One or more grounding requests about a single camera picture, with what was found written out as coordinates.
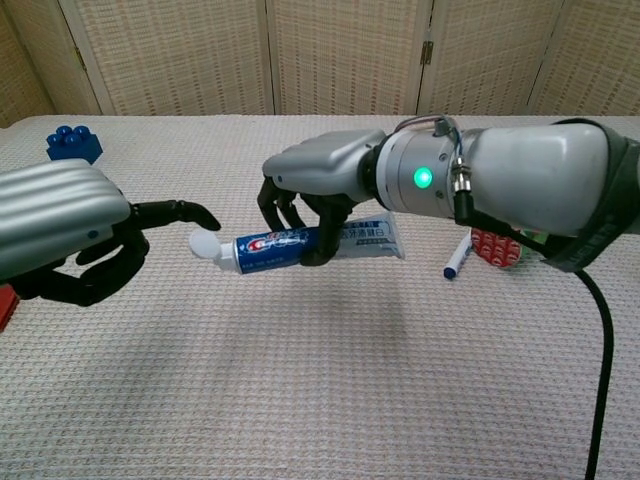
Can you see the green Pringles can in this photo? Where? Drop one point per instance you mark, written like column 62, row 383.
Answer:
column 495, row 250

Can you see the white waffle tablecloth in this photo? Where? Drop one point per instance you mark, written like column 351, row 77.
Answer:
column 300, row 375

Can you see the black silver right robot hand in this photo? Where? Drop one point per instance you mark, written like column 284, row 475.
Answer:
column 320, row 162

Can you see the blue white toothpaste tube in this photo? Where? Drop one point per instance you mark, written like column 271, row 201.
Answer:
column 270, row 250

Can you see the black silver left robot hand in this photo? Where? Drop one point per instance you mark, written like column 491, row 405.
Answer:
column 55, row 210

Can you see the woven folding screen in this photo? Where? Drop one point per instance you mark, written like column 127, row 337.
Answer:
column 175, row 55

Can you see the white blue marker pen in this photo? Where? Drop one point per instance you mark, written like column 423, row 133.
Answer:
column 457, row 260

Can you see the blue toy building block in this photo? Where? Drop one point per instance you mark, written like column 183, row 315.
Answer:
column 75, row 145

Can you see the brass screen hinge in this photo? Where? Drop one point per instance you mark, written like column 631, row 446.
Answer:
column 426, row 52

